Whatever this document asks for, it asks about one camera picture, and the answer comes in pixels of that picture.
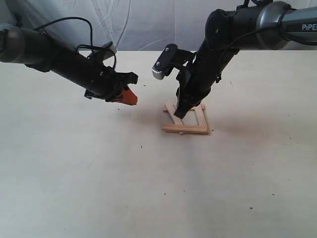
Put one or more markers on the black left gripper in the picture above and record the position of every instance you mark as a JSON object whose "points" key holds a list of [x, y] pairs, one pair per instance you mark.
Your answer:
{"points": [[100, 81]]}

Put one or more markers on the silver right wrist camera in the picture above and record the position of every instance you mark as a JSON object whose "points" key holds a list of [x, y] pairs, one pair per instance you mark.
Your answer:
{"points": [[170, 58]]}

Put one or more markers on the light wood stick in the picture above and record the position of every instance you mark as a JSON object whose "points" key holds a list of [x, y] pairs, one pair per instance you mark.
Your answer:
{"points": [[201, 119], [171, 111], [190, 129], [202, 106]]}

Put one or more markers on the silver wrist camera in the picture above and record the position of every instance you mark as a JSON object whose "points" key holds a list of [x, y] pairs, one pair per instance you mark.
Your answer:
{"points": [[170, 58], [101, 53]]}

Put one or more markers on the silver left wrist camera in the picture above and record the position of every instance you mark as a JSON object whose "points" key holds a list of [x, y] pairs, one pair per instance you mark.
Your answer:
{"points": [[101, 53]]}

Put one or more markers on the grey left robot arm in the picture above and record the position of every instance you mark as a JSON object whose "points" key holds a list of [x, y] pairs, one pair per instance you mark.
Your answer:
{"points": [[39, 51]]}

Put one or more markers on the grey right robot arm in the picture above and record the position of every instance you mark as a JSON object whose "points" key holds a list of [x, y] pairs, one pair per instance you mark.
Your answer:
{"points": [[268, 25]]}

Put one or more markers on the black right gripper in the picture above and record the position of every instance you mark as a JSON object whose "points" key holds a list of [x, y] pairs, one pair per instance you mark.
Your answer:
{"points": [[205, 71]]}

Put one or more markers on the white backdrop cloth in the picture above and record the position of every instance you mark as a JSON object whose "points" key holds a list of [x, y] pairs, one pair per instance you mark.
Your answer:
{"points": [[132, 25]]}

